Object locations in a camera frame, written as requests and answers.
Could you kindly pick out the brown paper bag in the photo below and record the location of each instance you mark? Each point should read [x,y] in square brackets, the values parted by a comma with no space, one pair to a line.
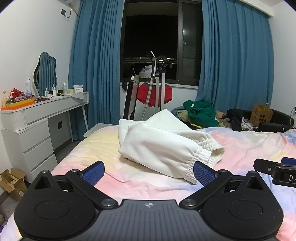
[261,114]

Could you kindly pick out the tissue box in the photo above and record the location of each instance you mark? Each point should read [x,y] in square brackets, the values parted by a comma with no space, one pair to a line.
[78,90]

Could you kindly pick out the green garment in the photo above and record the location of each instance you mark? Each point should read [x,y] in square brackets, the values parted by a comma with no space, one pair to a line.
[203,113]

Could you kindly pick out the dark window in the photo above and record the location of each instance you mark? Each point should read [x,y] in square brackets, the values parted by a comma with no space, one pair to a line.
[150,30]

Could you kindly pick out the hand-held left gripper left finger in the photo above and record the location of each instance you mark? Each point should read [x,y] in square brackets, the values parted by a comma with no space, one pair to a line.
[93,173]

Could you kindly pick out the white pants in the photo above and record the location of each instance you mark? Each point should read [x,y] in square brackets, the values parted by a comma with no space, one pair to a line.
[161,148]

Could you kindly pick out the wavy mirror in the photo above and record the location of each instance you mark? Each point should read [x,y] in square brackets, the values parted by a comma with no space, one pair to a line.
[46,74]

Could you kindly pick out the black bag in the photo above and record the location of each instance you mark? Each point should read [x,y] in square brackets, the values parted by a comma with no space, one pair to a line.
[234,118]

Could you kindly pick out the blue curtain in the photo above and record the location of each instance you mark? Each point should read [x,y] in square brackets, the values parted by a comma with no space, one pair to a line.
[235,58]
[97,58]

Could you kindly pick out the white bench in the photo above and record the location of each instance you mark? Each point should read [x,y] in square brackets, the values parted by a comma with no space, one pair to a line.
[99,129]

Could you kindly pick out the white dressing table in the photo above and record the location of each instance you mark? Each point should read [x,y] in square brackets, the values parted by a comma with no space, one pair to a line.
[53,104]

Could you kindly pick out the red garment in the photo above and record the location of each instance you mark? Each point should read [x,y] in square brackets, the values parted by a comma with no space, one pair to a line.
[145,95]

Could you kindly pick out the white cloth on rack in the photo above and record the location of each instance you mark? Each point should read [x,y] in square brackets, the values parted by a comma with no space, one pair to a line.
[146,71]

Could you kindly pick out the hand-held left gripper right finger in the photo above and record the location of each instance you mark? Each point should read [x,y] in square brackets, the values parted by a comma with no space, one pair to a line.
[203,173]

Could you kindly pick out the white spray bottle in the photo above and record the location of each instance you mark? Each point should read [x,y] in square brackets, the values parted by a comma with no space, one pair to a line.
[28,87]

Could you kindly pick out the pastel bed blanket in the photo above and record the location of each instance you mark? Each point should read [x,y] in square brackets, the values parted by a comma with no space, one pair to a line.
[242,143]

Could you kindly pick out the beige plush toy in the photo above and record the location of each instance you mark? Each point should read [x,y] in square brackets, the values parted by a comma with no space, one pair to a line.
[222,117]

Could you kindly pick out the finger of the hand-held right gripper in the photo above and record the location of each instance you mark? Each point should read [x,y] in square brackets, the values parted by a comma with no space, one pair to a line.
[263,165]
[289,161]

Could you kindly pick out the cardboard box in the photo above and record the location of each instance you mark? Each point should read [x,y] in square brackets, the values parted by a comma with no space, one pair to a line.
[12,183]

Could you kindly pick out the white drawer unit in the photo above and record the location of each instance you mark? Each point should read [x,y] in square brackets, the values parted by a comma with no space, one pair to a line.
[32,143]

